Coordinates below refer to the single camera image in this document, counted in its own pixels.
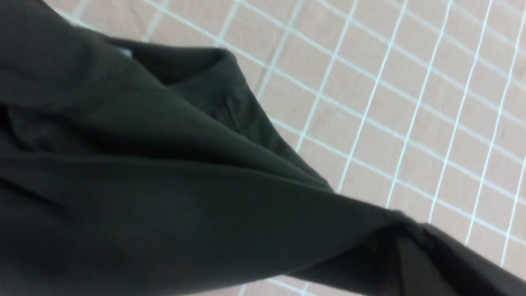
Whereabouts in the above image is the dark gray long-sleeved shirt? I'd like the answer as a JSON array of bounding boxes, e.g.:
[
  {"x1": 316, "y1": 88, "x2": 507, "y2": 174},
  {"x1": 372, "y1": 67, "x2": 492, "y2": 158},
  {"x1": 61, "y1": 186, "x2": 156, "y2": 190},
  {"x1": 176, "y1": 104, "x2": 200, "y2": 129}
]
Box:
[{"x1": 0, "y1": 0, "x2": 525, "y2": 296}]

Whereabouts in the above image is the pink checkered tablecloth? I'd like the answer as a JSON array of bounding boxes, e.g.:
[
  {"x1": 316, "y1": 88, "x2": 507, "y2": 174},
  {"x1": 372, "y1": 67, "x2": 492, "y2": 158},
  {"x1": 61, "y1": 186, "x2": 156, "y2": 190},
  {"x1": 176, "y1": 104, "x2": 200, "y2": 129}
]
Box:
[{"x1": 48, "y1": 0, "x2": 526, "y2": 278}]

